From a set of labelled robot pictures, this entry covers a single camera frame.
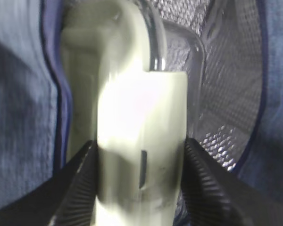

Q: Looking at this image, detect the dark blue fabric lunch bag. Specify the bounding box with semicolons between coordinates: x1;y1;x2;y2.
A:
0;0;283;209

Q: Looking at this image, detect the green lidded glass lunch box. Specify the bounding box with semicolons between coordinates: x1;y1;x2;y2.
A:
61;0;206;226

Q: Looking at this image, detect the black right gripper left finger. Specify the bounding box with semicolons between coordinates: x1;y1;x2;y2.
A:
0;141;98;226

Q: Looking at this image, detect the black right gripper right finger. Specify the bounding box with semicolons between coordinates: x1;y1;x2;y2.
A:
181;138;283;226

